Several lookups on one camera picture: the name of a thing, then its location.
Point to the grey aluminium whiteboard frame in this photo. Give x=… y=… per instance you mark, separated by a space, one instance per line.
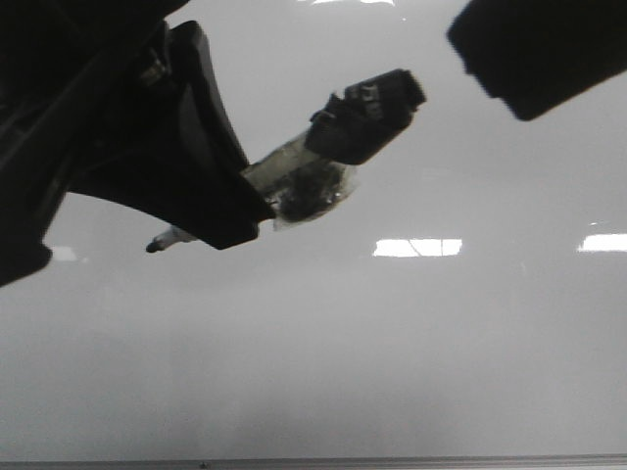
x=580 y=461

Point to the white glossy whiteboard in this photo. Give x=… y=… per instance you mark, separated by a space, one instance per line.
x=469 y=298

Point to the white marker with black cap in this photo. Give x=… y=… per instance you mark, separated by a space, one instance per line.
x=310 y=174

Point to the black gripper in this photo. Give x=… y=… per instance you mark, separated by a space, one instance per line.
x=167 y=149

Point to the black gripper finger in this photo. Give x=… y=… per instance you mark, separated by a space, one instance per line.
x=536 y=55

